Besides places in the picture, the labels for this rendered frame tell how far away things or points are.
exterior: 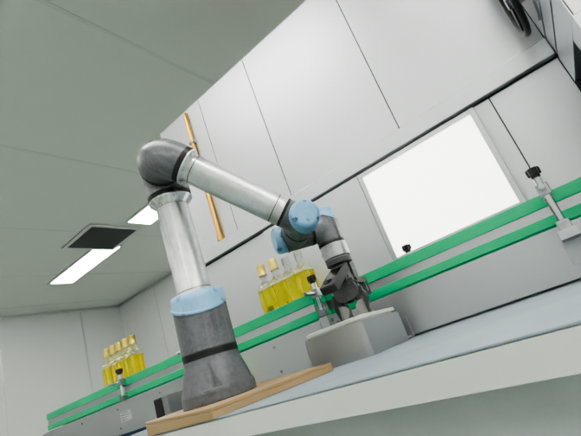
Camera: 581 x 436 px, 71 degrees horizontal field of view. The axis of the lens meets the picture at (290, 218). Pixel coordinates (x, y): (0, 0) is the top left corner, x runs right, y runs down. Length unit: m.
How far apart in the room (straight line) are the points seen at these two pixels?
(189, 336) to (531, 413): 0.62
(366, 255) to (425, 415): 1.00
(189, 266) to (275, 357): 0.46
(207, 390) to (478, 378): 0.56
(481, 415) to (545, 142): 1.03
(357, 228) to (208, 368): 0.81
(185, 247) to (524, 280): 0.83
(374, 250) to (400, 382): 1.02
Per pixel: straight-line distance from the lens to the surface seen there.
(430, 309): 1.20
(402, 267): 1.23
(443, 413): 0.49
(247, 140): 1.88
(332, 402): 0.52
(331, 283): 1.02
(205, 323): 0.87
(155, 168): 1.04
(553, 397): 0.44
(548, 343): 0.38
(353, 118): 1.60
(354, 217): 1.48
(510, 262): 1.15
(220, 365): 0.86
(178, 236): 1.08
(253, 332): 1.42
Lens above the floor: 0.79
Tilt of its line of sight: 19 degrees up
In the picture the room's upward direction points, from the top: 20 degrees counter-clockwise
